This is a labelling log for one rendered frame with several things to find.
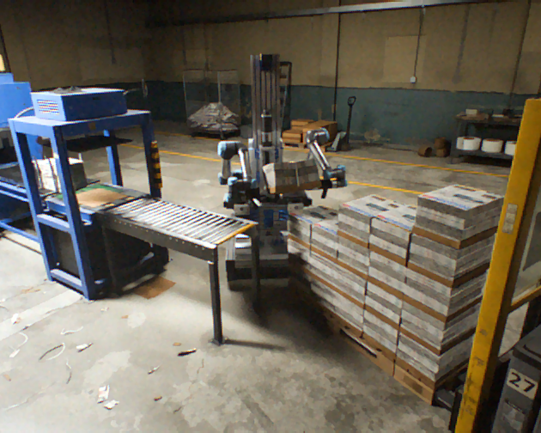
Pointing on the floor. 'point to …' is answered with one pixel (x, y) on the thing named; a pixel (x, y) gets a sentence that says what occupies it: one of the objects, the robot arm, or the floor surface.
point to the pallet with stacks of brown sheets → (300, 127)
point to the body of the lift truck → (531, 383)
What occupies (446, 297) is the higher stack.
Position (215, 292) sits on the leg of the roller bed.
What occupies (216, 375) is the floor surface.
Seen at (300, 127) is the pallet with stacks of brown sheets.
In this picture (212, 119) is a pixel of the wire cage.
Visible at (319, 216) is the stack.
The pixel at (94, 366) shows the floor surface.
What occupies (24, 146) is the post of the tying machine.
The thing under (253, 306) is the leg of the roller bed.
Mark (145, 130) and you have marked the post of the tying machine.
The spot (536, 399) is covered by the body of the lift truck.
